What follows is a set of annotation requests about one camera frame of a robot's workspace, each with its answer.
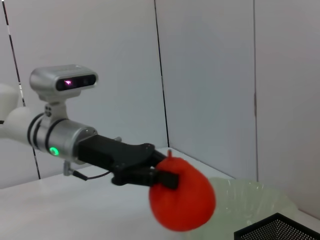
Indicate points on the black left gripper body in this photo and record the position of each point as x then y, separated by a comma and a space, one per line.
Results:
112, 155

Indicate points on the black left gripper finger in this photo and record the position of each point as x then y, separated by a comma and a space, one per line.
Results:
158, 157
167, 179

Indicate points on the orange fruit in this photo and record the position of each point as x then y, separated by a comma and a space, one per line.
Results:
185, 205

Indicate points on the pale green glass fruit plate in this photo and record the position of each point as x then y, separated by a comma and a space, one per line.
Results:
250, 200

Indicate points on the black mesh pen holder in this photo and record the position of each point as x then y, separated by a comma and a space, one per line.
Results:
275, 230

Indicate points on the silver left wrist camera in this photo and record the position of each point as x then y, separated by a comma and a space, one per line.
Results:
62, 80

